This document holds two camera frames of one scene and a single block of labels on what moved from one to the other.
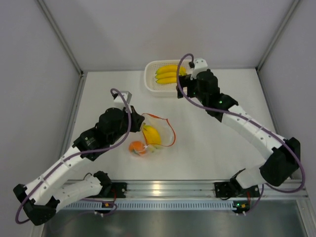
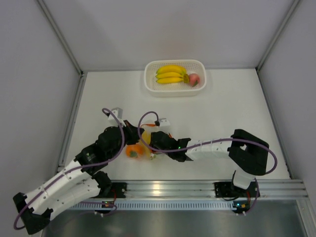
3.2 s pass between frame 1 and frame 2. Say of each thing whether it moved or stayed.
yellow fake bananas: stayed
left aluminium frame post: stayed
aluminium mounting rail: stayed
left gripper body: moved
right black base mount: stayed
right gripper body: moved
